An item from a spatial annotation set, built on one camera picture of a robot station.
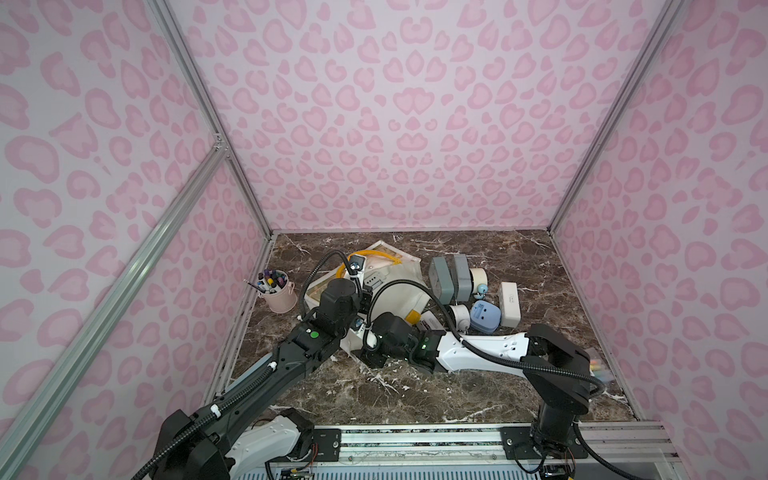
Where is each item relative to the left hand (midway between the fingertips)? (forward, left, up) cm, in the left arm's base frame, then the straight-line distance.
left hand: (364, 275), depth 78 cm
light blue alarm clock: (-1, -36, -20) cm, 41 cm away
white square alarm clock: (+2, -43, -18) cm, 47 cm away
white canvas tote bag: (+3, -4, +1) cm, 5 cm away
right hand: (-11, +1, -14) cm, 18 cm away
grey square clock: (+8, -22, -14) cm, 28 cm away
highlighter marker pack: (-17, -65, -23) cm, 71 cm away
